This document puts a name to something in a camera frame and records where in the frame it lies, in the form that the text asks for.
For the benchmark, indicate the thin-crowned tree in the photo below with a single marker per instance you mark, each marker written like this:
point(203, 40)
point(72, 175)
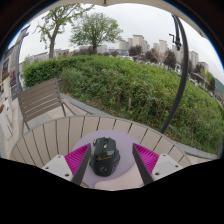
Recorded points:
point(52, 43)

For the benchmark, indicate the black curved umbrella pole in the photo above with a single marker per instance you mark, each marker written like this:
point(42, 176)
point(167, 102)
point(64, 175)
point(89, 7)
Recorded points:
point(184, 73)

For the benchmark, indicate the group of high-rise buildings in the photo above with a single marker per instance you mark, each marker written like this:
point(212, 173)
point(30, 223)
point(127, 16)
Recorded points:
point(138, 40)

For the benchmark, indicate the tall grey sign pillar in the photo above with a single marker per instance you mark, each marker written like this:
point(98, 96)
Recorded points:
point(18, 66)

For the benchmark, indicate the purple mouse pad with wrist rest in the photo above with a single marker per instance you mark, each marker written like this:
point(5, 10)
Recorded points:
point(126, 143)

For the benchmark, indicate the grey shopfront building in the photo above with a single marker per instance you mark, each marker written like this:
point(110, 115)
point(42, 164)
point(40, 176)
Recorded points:
point(6, 65)

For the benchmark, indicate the beige patio umbrella canopy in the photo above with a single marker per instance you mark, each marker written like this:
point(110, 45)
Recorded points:
point(116, 1)

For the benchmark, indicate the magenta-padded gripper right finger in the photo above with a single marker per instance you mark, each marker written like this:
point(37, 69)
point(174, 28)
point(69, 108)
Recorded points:
point(146, 159)

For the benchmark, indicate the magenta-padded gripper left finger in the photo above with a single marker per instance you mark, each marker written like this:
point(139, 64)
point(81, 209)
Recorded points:
point(77, 159)

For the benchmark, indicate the grey slatted outdoor chair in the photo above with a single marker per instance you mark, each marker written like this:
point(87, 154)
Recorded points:
point(40, 98)

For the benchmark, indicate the round-crowned tree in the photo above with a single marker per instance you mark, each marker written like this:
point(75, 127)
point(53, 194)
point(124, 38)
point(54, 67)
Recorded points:
point(95, 30)

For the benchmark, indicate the black computer mouse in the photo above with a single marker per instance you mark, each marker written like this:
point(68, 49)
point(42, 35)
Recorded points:
point(105, 156)

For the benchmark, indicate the white planter with flowers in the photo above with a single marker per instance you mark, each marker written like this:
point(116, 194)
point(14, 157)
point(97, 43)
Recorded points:
point(5, 121)

